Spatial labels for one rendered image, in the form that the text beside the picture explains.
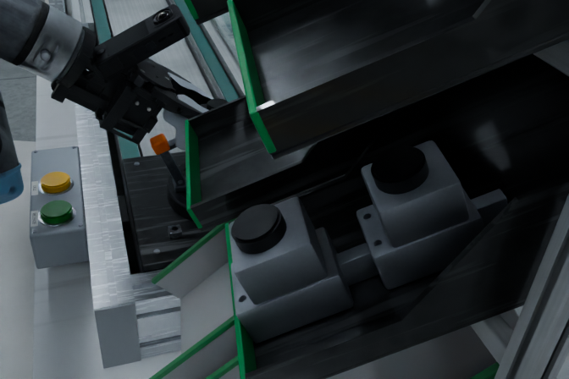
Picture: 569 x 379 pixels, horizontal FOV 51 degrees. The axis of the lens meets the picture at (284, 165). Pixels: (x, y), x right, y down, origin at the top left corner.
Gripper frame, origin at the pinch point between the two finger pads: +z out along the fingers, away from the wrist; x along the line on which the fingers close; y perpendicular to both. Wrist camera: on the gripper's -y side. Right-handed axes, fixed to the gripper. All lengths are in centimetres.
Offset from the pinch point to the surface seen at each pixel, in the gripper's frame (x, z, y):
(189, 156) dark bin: 26.2, -13.9, -4.2
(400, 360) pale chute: 43.3, 0.8, -4.1
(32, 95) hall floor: -231, 27, 114
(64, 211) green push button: -0.3, -10.1, 22.1
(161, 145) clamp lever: 1.1, -5.0, 7.1
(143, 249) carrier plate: 9.2, -2.7, 17.1
